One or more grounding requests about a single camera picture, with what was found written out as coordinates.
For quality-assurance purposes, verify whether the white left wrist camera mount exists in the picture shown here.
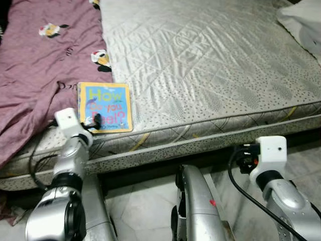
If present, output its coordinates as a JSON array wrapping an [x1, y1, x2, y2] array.
[[54, 107, 93, 146]]

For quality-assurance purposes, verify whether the silver right robot leg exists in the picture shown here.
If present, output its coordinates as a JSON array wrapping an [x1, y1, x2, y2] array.
[[171, 164, 229, 241]]

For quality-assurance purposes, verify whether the silver left robot leg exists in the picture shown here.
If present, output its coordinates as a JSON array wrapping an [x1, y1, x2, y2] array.
[[80, 173, 119, 241]]

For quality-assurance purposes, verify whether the white quilted mattress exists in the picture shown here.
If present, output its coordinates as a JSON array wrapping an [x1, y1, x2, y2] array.
[[0, 0, 321, 191]]

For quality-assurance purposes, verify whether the purple printed blanket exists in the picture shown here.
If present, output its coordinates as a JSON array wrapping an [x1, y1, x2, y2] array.
[[0, 0, 115, 169]]

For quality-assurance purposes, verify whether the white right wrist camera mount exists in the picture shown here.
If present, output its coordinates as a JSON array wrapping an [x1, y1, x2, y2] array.
[[249, 136, 288, 182]]

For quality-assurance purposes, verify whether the silver robot leg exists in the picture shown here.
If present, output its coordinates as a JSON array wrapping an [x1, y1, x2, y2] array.
[[171, 164, 229, 241], [80, 173, 119, 241]]

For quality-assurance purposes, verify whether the white pillow with green tree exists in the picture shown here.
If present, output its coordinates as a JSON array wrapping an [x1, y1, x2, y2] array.
[[277, 4, 321, 63]]

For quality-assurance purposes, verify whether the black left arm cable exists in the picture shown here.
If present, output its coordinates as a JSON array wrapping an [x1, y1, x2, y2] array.
[[28, 120, 61, 191]]

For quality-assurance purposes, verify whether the children's book yellow blue cover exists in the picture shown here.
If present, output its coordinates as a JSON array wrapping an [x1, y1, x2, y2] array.
[[78, 82, 133, 134]]

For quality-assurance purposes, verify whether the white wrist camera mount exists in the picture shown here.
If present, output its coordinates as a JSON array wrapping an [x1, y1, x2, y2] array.
[[249, 136, 288, 182], [54, 107, 93, 146]]

